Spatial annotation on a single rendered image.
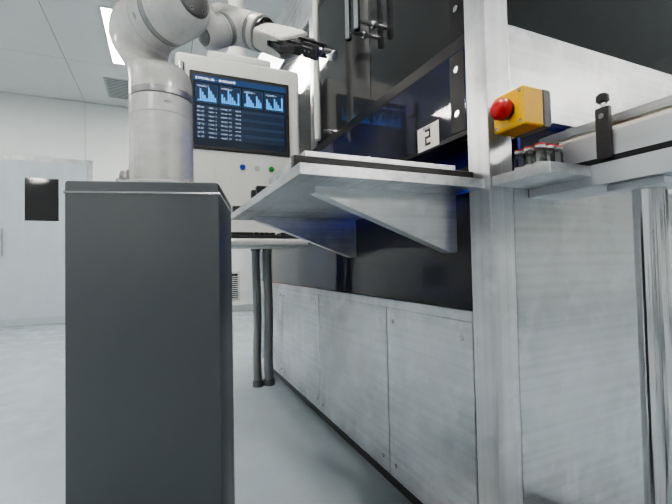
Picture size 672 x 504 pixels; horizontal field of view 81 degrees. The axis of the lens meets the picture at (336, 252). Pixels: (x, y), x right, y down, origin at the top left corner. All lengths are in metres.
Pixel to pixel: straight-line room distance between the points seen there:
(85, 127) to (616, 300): 6.21
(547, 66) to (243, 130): 1.12
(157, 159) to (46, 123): 5.77
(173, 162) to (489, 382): 0.76
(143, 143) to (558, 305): 0.92
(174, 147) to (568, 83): 0.88
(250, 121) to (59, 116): 5.01
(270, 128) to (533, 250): 1.19
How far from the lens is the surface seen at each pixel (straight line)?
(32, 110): 6.66
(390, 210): 0.83
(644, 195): 0.86
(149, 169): 0.83
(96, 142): 6.44
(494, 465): 0.96
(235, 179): 1.67
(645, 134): 0.83
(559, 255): 1.01
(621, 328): 1.19
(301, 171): 0.67
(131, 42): 0.99
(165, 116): 0.86
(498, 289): 0.87
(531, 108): 0.85
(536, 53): 1.07
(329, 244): 1.30
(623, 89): 1.29
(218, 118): 1.73
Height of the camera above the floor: 0.71
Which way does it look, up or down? 2 degrees up
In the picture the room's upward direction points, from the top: 1 degrees counter-clockwise
